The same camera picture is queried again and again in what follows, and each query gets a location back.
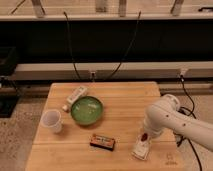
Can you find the red pepper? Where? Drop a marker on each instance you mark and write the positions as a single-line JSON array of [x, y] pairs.
[[144, 137]]

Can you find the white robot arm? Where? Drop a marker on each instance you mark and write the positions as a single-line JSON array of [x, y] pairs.
[[164, 113]]

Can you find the green bowl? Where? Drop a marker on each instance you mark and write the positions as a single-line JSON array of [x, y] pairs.
[[86, 110]]

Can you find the orange black box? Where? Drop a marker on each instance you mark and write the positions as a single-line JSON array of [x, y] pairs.
[[102, 142]]

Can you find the white plastic cup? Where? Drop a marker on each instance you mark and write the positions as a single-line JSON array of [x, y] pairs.
[[51, 119]]

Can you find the black box at left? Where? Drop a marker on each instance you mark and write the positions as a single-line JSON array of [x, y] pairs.
[[8, 64]]

